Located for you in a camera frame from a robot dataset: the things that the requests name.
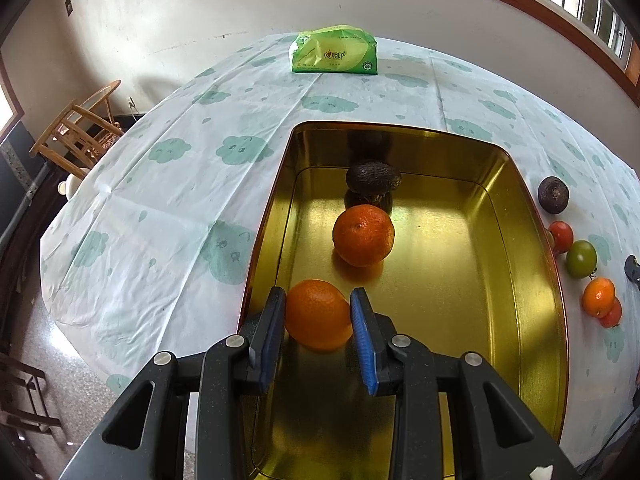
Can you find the dark avocado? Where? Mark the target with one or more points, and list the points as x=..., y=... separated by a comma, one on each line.
x=372, y=176

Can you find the dark purple round fruit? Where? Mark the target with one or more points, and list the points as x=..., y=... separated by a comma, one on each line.
x=553, y=195

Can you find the green tomato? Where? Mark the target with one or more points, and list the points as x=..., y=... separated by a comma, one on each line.
x=581, y=258

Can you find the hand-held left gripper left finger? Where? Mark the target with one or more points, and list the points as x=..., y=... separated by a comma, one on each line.
x=274, y=355

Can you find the gold metal tray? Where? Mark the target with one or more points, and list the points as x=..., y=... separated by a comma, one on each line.
x=450, y=285

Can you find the red tomato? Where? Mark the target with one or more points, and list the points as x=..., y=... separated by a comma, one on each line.
x=562, y=236
x=615, y=316

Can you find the small orange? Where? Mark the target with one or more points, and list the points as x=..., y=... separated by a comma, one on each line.
x=598, y=297

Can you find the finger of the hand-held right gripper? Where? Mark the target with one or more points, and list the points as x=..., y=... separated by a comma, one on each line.
x=633, y=270

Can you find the dark cabinet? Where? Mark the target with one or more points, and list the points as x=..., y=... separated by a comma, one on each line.
x=15, y=175

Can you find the green tissue pack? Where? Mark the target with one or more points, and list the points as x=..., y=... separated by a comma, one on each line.
x=335, y=50

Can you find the light wooden chair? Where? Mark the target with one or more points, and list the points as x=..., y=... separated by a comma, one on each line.
x=75, y=125

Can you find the white cup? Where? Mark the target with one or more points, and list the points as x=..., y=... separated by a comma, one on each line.
x=69, y=186

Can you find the dark wooden chair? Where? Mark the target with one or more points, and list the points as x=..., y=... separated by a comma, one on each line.
x=25, y=395

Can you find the large orange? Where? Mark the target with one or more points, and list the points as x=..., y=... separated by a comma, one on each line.
x=363, y=235
x=317, y=315

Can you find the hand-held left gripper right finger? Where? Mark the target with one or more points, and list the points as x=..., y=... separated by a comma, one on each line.
x=364, y=350

